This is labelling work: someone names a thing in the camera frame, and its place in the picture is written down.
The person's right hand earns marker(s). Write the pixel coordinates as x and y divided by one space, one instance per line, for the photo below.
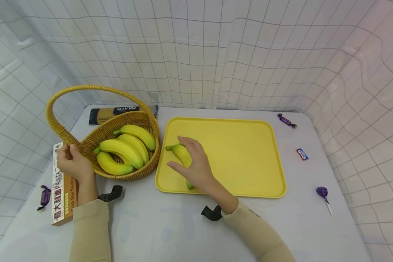
199 169

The person's left hand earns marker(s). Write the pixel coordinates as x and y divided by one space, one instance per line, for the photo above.
75 165

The person's left thumb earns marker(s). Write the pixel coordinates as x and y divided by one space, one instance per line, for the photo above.
75 151

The person's right fingers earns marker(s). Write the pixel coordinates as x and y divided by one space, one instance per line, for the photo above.
198 146

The person's left fingers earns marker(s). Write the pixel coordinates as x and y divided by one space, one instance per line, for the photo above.
62 154

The person's right index finger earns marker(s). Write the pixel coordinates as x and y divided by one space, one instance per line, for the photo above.
186 145

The person's right thumb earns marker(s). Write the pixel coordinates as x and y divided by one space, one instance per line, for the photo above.
177 167

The yellow banana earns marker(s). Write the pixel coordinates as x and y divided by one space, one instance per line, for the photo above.
121 148
136 143
137 133
182 154
111 166

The person's right forearm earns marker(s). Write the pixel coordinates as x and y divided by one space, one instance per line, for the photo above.
255 229

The person's left forearm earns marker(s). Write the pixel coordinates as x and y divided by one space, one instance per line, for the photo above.
90 225

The brown and white pasta box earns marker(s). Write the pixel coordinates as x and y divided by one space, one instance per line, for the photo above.
61 196

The yellow plastic tray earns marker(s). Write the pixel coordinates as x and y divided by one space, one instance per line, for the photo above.
242 156

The purple wrapped candy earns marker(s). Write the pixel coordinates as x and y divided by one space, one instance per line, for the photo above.
285 120
45 197

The dark spaghetti packet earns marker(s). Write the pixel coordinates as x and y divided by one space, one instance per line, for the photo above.
104 114

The black wrist band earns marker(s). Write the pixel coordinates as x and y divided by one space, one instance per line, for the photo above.
213 213
113 193

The blue and red wrapped candy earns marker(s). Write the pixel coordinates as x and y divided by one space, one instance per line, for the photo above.
302 154

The purple wrapped lollipop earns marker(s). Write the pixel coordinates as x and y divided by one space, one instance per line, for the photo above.
322 191

